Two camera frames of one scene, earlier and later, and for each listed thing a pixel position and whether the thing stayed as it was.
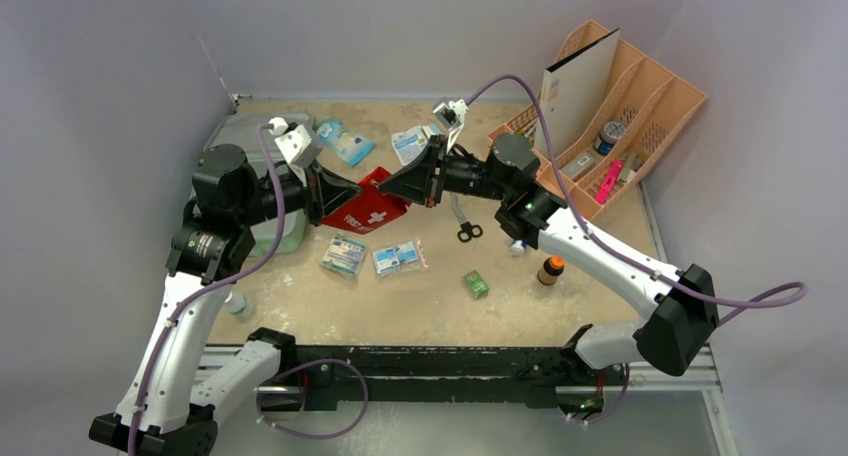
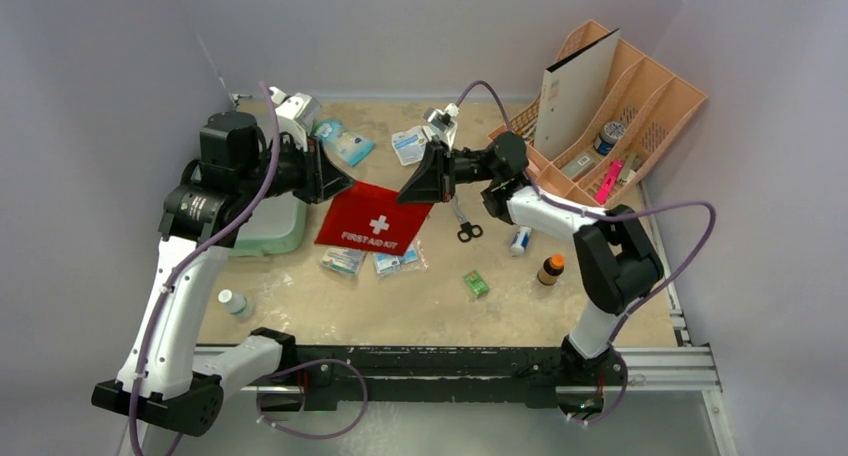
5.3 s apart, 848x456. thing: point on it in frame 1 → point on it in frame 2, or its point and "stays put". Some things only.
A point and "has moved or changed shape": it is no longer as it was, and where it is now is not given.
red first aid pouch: (371, 208) has moved or changed shape
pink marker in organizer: (604, 191) stays put
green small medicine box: (476, 283) stays put
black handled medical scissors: (467, 231) stays put
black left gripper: (324, 189) → (320, 178)
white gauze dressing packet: (411, 143) stays put
